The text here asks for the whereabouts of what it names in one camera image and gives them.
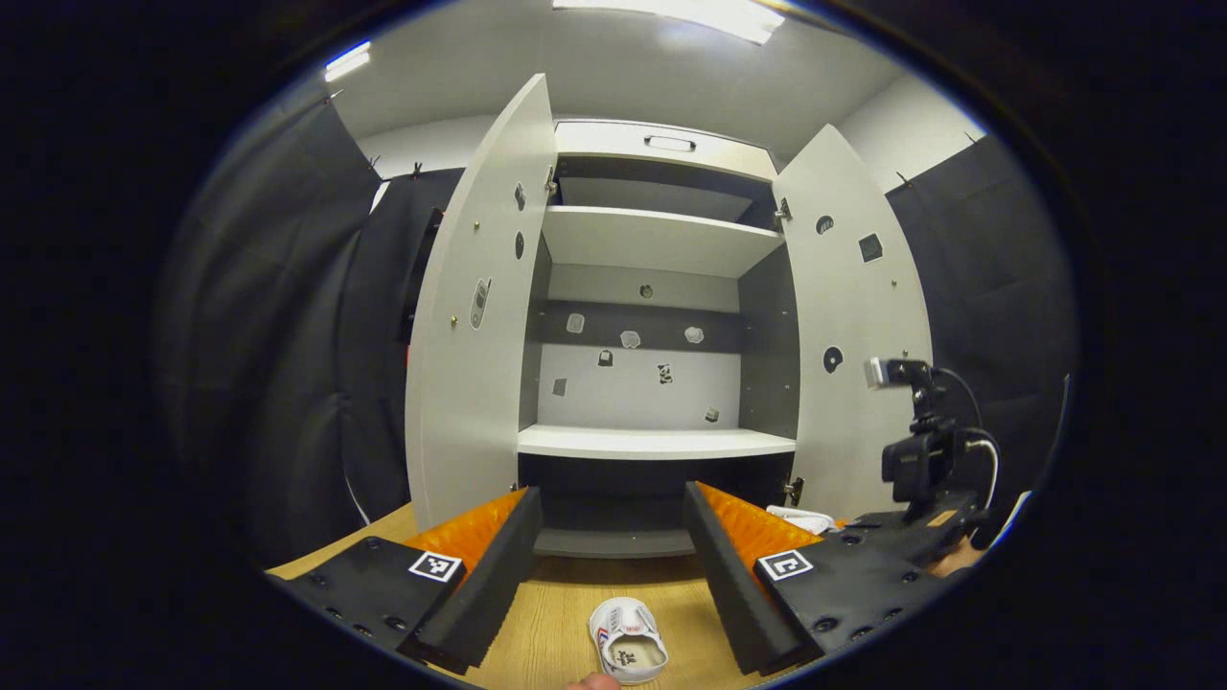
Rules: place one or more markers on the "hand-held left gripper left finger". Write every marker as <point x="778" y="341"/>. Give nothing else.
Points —
<point x="498" y="585"/>

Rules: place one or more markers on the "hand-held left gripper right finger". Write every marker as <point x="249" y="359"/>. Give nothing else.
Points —
<point x="729" y="585"/>

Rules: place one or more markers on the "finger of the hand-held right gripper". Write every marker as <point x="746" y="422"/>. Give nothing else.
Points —
<point x="920" y="539"/>

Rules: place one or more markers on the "white shoe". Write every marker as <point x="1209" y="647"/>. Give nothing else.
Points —
<point x="805" y="519"/>
<point x="613" y="623"/>

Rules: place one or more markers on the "white shoe cabinet door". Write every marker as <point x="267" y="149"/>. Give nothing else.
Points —
<point x="479" y="402"/>
<point x="853" y="316"/>

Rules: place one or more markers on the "white shoe cabinet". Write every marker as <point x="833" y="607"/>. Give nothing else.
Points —
<point x="633" y="383"/>

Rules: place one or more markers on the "white cabinet shelf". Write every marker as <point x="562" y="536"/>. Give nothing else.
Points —
<point x="652" y="443"/>
<point x="652" y="240"/>

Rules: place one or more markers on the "black backdrop cloth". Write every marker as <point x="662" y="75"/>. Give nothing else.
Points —
<point x="1007" y="287"/>
<point x="278" y="335"/>

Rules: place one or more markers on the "large ceiling light panel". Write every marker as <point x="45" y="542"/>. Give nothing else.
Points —
<point x="690" y="14"/>

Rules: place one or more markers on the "small ceiling light panel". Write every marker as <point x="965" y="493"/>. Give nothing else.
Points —
<point x="347" y="60"/>

